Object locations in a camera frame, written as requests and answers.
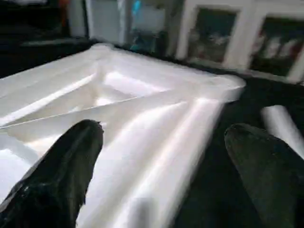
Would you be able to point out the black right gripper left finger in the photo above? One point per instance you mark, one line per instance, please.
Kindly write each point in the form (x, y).
(52, 185)

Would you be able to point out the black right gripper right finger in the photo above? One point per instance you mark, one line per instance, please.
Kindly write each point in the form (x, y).
(270, 175)

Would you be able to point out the white plastic table leg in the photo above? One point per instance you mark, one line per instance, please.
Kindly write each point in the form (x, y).
(285, 126)

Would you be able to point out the white plastic table top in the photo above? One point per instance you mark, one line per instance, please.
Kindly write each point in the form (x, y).
(152, 137)

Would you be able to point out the black table mat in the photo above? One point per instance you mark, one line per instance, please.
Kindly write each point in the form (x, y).
(223, 180)

